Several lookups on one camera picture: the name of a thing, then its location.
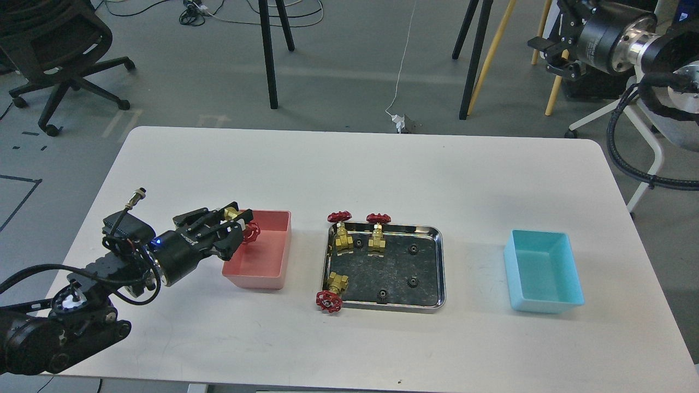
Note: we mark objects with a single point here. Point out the black tripod leg right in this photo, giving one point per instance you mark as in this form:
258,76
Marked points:
475,56

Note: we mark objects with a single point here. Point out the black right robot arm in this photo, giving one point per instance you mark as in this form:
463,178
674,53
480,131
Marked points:
672,54

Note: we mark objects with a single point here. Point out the black office chair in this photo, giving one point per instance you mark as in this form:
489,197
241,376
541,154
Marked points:
56,44

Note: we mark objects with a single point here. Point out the brass valve top left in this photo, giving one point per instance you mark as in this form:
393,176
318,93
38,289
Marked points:
343,240

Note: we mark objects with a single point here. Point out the pink plastic box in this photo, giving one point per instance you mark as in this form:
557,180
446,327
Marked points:
262,264

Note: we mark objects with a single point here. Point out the white power adapter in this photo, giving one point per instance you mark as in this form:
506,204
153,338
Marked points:
404,125

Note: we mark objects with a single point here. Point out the yellow wooden leg right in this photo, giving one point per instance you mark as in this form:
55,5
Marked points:
556,86

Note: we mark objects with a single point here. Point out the yellow wooden leg left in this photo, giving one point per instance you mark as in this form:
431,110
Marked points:
491,54

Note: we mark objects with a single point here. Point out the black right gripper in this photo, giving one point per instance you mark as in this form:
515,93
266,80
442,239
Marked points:
641,34

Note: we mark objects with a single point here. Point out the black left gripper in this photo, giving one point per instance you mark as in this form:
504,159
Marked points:
178,253

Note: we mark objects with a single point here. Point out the black tripod stand left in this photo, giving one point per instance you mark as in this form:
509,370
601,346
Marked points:
265,29

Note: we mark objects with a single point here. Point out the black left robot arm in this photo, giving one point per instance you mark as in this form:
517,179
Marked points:
51,335

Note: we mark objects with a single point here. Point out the brass valve bottom left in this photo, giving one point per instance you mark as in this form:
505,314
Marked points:
330,298

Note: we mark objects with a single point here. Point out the white grey office chair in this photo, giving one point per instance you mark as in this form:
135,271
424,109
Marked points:
644,136

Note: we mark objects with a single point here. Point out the steel tray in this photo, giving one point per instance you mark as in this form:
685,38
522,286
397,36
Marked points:
368,273

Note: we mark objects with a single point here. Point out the yellow wooden leg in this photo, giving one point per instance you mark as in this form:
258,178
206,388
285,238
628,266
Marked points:
556,86
491,54

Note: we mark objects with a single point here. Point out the blue plastic box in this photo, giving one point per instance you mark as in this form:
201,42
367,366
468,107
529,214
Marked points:
542,276

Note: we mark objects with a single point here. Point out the brass valve red handle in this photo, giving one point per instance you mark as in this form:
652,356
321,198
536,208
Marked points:
250,230

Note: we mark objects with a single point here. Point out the brass valve top right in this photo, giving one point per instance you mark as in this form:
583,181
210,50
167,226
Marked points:
377,241

